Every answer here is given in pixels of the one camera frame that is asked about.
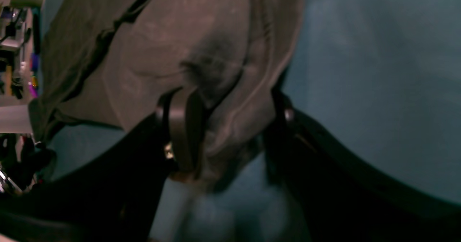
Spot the blue table cloth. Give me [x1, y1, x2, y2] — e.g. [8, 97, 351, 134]
[49, 0, 460, 242]

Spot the translucent plastic cup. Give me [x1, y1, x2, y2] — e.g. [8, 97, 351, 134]
[0, 105, 33, 134]

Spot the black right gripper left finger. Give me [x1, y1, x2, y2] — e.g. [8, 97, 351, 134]
[155, 88, 205, 172]

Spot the grey T-shirt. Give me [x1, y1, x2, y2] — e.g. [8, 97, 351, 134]
[28, 0, 304, 184]

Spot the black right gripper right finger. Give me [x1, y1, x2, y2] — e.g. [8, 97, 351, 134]
[265, 89, 295, 184]

